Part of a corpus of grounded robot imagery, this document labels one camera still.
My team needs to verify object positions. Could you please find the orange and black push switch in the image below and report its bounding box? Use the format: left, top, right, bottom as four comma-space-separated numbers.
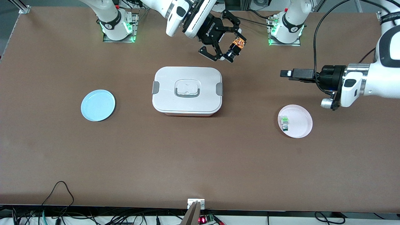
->
226, 37, 246, 62

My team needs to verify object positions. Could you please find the white lidded lunch box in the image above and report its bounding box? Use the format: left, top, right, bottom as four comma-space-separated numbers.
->
152, 66, 224, 117

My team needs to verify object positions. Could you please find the pale pink round plate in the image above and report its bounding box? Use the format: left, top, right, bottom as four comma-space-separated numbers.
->
277, 104, 313, 138

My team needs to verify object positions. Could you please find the light blue round plate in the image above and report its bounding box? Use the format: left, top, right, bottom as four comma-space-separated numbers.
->
81, 89, 116, 122

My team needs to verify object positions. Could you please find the circuit board with red display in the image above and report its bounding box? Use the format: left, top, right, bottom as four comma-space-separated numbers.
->
199, 213, 224, 225

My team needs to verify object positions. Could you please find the long black base cable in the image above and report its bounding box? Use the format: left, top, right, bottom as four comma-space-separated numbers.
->
244, 12, 276, 27

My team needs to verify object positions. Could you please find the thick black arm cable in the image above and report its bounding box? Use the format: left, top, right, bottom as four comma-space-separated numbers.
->
313, 0, 383, 93

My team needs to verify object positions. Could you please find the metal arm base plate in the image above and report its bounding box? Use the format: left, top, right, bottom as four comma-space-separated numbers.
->
103, 11, 138, 43
268, 14, 301, 47

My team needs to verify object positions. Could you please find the black looped cable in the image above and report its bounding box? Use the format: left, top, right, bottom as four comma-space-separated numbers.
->
314, 212, 346, 225

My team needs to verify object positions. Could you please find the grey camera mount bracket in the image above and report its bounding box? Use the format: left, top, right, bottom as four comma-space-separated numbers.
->
181, 198, 205, 225

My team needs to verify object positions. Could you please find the thin black table cable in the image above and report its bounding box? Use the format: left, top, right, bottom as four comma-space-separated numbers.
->
42, 181, 74, 207

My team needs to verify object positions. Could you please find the tangled black cable bundle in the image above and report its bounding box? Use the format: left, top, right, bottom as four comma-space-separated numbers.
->
0, 205, 188, 225

